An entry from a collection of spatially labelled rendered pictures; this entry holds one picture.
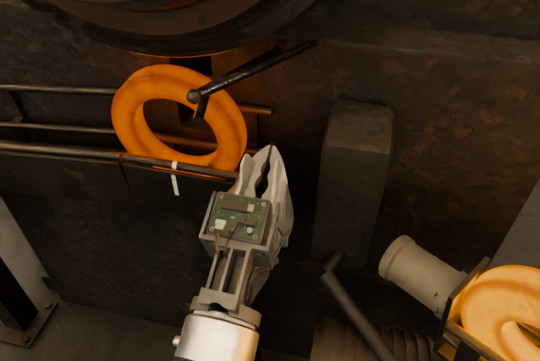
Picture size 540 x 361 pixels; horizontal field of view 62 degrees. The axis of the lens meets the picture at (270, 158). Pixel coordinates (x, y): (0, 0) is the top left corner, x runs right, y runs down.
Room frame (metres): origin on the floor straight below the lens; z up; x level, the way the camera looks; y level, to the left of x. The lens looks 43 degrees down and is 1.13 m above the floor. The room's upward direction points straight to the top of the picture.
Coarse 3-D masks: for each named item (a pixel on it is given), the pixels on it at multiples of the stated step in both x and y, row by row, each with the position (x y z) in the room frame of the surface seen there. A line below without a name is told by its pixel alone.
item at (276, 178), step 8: (272, 152) 0.41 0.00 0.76; (272, 160) 0.40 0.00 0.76; (280, 160) 0.40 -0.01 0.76; (272, 168) 0.39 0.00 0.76; (280, 168) 0.38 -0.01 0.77; (272, 176) 0.38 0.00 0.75; (280, 176) 0.37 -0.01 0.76; (272, 184) 0.35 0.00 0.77; (280, 184) 0.37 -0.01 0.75; (264, 192) 0.36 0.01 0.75; (272, 192) 0.34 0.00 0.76; (280, 192) 0.36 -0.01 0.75; (272, 200) 0.33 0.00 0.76; (280, 200) 0.35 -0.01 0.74; (272, 208) 0.33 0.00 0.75; (280, 208) 0.34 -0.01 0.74
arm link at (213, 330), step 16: (192, 320) 0.21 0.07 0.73; (208, 320) 0.20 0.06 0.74; (224, 320) 0.20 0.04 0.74; (240, 320) 0.21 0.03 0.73; (176, 336) 0.20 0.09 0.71; (192, 336) 0.19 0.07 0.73; (208, 336) 0.19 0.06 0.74; (224, 336) 0.19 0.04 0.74; (240, 336) 0.19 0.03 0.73; (256, 336) 0.20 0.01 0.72; (176, 352) 0.18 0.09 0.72; (192, 352) 0.18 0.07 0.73; (208, 352) 0.17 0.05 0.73; (224, 352) 0.18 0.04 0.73; (240, 352) 0.18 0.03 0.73
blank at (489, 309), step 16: (496, 272) 0.25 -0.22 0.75; (512, 272) 0.24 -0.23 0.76; (528, 272) 0.24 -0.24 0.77; (480, 288) 0.24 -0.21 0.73; (496, 288) 0.23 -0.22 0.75; (512, 288) 0.22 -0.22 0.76; (528, 288) 0.22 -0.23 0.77; (464, 304) 0.24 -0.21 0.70; (480, 304) 0.23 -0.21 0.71; (496, 304) 0.22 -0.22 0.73; (512, 304) 0.22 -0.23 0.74; (528, 304) 0.21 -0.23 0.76; (464, 320) 0.24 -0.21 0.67; (480, 320) 0.23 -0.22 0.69; (496, 320) 0.22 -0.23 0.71; (512, 320) 0.21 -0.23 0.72; (528, 320) 0.20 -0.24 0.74; (480, 336) 0.22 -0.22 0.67; (496, 336) 0.21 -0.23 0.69; (512, 336) 0.22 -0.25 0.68; (512, 352) 0.20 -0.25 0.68; (528, 352) 0.20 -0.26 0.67
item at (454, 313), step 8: (480, 264) 0.28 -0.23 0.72; (488, 264) 0.28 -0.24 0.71; (472, 272) 0.27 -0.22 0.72; (480, 272) 0.27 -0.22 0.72; (464, 280) 0.26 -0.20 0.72; (472, 280) 0.26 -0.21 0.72; (456, 288) 0.25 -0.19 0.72; (464, 288) 0.25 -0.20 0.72; (448, 296) 0.24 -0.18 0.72; (456, 296) 0.24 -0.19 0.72; (448, 304) 0.24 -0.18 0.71; (456, 304) 0.24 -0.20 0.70; (448, 312) 0.23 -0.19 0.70; (456, 312) 0.25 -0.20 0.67; (448, 320) 0.23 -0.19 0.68; (456, 320) 0.25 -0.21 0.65; (440, 328) 0.23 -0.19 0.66; (440, 336) 0.23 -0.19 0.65; (440, 344) 0.23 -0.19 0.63
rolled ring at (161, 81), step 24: (144, 72) 0.47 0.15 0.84; (168, 72) 0.46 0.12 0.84; (192, 72) 0.47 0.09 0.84; (120, 96) 0.47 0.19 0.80; (144, 96) 0.46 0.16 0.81; (168, 96) 0.45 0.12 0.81; (216, 96) 0.45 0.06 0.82; (120, 120) 0.47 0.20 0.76; (144, 120) 0.49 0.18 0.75; (216, 120) 0.44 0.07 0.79; (240, 120) 0.45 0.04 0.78; (144, 144) 0.47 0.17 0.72; (240, 144) 0.43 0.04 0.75
